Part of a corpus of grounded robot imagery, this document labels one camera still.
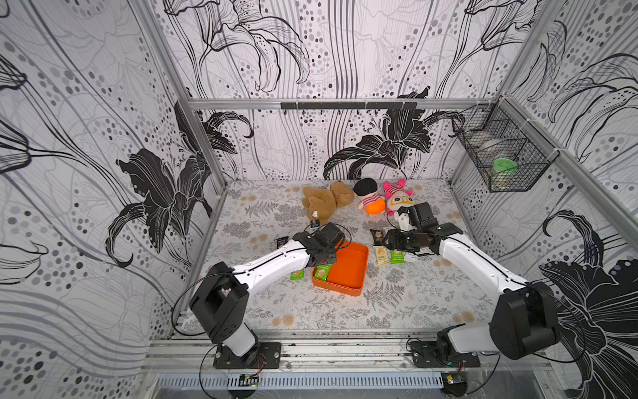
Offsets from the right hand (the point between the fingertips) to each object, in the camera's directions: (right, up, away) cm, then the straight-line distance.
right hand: (390, 239), depth 87 cm
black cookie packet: (-2, 0, +9) cm, 9 cm away
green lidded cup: (+35, +22, -7) cm, 42 cm away
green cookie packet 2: (-33, -13, +2) cm, 36 cm away
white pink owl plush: (+7, +16, +18) cm, 25 cm away
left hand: (-23, -7, -1) cm, 24 cm away
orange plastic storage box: (-15, -14, +3) cm, 20 cm away
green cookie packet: (+4, -8, +6) cm, 11 cm away
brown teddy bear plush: (-23, +14, +14) cm, 30 cm away
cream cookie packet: (-2, -7, +6) cm, 9 cm away
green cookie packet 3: (-24, -12, +1) cm, 27 cm away
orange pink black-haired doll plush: (-3, +13, +18) cm, 22 cm away
